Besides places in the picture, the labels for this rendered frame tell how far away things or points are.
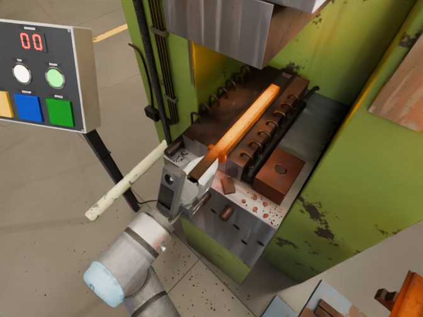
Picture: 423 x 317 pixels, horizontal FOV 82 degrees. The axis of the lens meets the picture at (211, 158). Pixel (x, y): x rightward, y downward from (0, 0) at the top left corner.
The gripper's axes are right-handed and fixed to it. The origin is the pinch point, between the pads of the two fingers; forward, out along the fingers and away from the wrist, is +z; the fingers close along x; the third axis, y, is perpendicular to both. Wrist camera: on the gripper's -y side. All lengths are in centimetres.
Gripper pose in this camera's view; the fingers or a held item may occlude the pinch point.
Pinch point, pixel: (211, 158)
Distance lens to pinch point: 61.5
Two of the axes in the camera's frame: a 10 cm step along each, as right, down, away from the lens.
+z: 5.9, -6.6, 4.6
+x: 8.1, 4.8, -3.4
